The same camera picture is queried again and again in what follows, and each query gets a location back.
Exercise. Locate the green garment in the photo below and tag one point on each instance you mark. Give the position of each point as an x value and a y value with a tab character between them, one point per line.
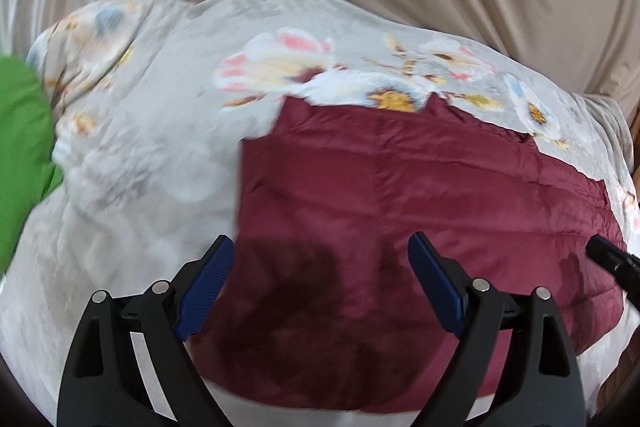
25	147

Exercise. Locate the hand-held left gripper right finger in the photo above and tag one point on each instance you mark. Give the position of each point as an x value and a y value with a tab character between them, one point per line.
437	287

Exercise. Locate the white floral fleece blanket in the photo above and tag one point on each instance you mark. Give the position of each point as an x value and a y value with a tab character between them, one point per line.
175	107

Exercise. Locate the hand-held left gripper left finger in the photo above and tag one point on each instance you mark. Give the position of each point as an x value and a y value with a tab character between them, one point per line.
207	287

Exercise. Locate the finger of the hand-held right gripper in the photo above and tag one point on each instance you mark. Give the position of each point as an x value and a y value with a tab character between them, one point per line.
607	257

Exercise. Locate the maroon puffer jacket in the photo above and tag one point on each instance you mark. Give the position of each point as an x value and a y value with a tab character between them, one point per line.
400	187

